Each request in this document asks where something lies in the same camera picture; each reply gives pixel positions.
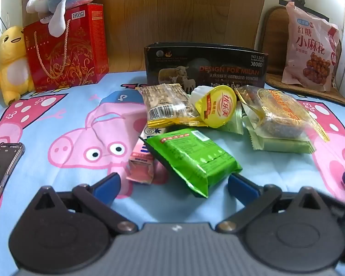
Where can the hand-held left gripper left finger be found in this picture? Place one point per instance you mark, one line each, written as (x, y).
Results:
(107, 186)

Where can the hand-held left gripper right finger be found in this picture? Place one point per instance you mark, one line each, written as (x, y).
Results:
(243, 187)

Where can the pink milk carton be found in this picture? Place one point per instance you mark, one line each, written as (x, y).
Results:
(141, 166)

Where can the bright green snack packet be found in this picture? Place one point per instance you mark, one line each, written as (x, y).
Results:
(195, 158)

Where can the light green snack packet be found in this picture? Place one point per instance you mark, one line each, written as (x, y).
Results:
(281, 147)
(235, 124)

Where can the clear gold mooncake packet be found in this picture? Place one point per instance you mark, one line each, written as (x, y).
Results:
(279, 115)

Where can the yellow lid jelly cup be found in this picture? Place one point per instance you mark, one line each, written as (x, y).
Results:
(215, 106)

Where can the brown and yellow snack packet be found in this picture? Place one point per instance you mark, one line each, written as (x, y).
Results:
(164, 103)

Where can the white jelly cup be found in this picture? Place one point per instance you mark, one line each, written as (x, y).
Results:
(199, 92)

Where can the black cardboard box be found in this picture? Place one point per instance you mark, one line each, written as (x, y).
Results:
(218, 63)

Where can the cartoon pig printed bedsheet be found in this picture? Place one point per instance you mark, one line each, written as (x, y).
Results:
(46, 115)

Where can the black smartphone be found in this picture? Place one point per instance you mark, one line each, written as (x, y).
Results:
(3, 164)

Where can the red gift box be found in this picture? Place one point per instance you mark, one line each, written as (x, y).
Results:
(74, 51)

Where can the pink snack bag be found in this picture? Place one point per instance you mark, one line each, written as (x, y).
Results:
(307, 43)

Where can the yellow plush duck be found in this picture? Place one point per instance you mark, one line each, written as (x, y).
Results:
(13, 63)

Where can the brown seat cushion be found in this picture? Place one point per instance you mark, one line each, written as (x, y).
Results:
(273, 34)

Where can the wooden board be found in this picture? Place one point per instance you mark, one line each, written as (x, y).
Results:
(161, 11)

